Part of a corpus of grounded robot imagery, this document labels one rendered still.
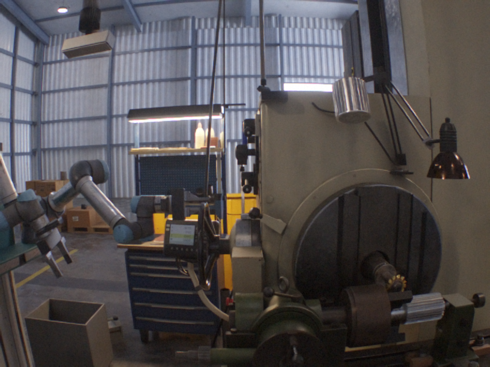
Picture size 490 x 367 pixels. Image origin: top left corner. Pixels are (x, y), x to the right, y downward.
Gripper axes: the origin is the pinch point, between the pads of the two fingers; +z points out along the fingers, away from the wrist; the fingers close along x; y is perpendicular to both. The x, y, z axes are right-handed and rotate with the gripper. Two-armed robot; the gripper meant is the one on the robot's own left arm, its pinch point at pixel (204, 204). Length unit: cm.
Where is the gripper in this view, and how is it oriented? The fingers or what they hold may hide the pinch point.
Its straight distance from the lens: 163.3
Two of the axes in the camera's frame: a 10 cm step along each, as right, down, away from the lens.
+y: -0.1, 0.6, 10.0
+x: 0.2, 10.0, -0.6
